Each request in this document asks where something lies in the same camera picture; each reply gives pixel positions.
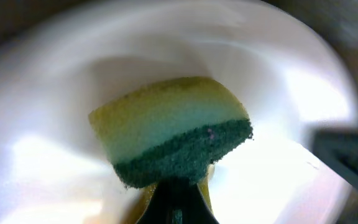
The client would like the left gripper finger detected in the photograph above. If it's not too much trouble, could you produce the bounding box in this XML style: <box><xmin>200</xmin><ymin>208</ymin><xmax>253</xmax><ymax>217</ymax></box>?
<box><xmin>137</xmin><ymin>179</ymin><xmax>218</xmax><ymax>224</ymax></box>

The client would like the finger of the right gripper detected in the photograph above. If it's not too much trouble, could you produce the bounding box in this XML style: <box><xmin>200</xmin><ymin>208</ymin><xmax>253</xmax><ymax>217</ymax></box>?
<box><xmin>311</xmin><ymin>129</ymin><xmax>358</xmax><ymax>190</ymax></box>

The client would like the green yellow sponge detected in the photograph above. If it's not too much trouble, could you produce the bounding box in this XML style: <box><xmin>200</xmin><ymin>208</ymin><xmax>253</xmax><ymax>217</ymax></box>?
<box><xmin>88</xmin><ymin>77</ymin><xmax>253</xmax><ymax>199</ymax></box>

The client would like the pale blue-white plate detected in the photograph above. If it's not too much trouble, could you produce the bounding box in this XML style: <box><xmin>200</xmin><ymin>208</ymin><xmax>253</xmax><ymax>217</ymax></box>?
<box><xmin>0</xmin><ymin>1</ymin><xmax>358</xmax><ymax>223</ymax></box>

